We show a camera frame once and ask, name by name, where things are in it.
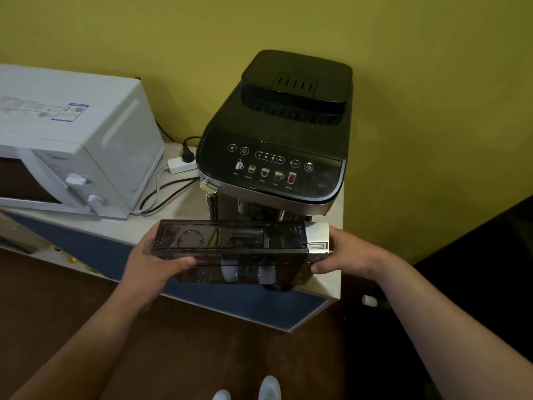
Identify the black coffee machine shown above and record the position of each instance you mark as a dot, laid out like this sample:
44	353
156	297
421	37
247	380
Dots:
279	158

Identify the person's white shoe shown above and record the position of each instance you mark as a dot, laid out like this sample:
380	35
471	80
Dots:
221	394
270	388

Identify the person's white left shoe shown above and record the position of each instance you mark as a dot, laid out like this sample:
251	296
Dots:
221	394

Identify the person's left forearm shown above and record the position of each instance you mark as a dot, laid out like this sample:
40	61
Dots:
87	345

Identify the black power plug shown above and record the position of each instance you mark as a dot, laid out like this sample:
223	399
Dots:
188	154

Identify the person's right hand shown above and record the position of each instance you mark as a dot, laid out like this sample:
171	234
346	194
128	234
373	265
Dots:
354	256

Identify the transparent dark water tank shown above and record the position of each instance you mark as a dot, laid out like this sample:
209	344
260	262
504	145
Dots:
233	249

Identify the person's right thumb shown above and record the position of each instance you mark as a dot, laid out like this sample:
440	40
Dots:
327	267

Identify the person's left hand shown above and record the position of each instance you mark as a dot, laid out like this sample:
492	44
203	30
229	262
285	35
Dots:
143	272

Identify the white microwave oven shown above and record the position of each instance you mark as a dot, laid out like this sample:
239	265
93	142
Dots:
70	145

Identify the person's left thumb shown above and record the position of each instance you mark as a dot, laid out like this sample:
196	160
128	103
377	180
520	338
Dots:
177	264

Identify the person's white right shoe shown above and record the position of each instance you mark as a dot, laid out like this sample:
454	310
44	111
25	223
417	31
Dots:
270	388

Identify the small white object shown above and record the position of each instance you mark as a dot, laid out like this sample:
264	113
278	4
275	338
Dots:
369	300

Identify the white power strip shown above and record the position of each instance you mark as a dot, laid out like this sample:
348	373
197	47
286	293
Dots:
181	165

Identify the person's right forearm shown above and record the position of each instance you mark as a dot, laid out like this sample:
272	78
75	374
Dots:
449	329

